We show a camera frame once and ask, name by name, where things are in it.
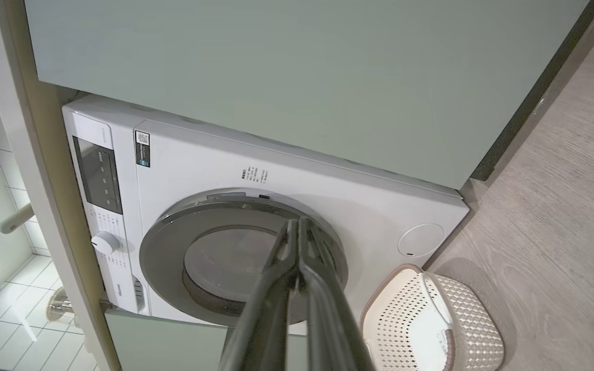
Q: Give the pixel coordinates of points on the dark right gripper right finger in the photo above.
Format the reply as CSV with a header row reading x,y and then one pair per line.
x,y
328,330

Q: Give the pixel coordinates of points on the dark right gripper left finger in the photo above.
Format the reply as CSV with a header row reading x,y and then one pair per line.
x,y
266,319

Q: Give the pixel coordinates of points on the round glass washing machine door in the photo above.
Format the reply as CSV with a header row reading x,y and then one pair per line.
x,y
163,257

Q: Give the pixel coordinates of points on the cream perforated laundry basket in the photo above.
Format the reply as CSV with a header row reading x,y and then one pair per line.
x,y
472,330

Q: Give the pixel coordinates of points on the white washing machine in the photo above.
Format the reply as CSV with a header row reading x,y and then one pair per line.
x,y
199,165

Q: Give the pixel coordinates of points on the pale green cabinet panel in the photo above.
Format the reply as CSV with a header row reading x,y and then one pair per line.
x,y
163,345

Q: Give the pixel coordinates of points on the round white filter cover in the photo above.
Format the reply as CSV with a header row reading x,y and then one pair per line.
x,y
421,239

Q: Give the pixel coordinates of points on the white control knob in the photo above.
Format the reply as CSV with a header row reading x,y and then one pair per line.
x,y
105,242

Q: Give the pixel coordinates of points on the chrome round fitting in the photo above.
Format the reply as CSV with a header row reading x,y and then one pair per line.
x,y
60,306

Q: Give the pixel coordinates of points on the black control panel display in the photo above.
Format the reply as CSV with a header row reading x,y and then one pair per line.
x,y
98,178

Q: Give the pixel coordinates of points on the pale green cabinet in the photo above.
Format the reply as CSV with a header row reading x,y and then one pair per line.
x,y
302,77

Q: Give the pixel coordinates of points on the beige wooden board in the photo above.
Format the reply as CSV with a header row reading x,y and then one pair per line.
x,y
34,129

